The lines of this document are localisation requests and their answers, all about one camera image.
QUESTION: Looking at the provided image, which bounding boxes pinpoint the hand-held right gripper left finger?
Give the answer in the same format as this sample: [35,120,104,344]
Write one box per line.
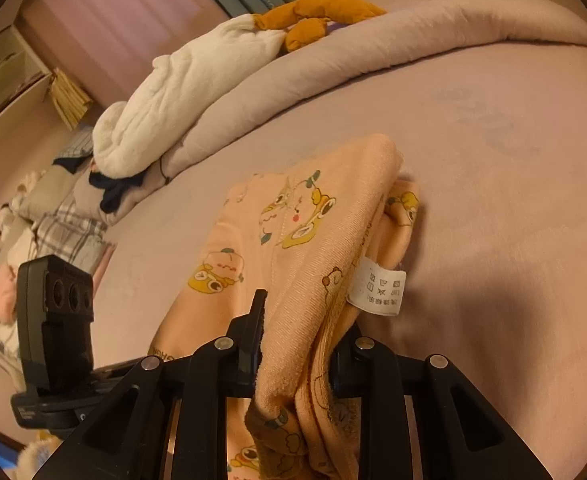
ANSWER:
[33,289,269,480]

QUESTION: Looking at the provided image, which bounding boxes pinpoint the grey pillow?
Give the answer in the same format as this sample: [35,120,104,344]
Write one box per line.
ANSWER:
[26,165,89,221]

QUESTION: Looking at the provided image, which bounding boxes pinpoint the grey plaid blanket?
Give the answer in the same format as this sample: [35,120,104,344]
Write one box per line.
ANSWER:
[8,195,109,273]

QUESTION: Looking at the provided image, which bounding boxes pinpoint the purple quilt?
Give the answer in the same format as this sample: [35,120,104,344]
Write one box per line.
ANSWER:
[118,0,587,226]

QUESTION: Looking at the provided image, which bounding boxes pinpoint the orange cartoon print shirt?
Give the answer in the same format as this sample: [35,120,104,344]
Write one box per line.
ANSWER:
[146,133,421,480]

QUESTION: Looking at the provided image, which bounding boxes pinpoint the white fluffy toy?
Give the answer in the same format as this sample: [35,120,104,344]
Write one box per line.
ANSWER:
[16,435,64,480]

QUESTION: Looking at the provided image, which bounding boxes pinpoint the crumpled pink garment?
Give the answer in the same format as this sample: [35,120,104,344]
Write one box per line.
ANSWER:
[0,262,20,321]

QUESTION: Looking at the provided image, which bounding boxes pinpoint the pink curtain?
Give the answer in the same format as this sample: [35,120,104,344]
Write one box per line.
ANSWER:
[16,0,234,106]

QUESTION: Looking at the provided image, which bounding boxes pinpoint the blue striped cloth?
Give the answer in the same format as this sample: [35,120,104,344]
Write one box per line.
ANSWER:
[58,132,96,159]

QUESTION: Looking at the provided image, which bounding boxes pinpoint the yellow books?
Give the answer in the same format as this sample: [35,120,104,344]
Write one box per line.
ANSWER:
[48,67,94,131]

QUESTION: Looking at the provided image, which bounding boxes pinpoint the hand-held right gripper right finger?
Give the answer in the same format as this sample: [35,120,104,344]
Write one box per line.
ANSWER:
[328,322,554,480]

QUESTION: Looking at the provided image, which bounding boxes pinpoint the dark navy clothes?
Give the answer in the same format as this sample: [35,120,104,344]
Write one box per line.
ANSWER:
[53,157,139,213]

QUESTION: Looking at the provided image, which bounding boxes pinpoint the folded pink garment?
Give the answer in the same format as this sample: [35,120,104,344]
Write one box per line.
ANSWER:
[90,242,117,286]

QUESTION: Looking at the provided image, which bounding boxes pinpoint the beige bedside shelf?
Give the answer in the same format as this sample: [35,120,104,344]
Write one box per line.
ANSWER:
[0,25,54,136]

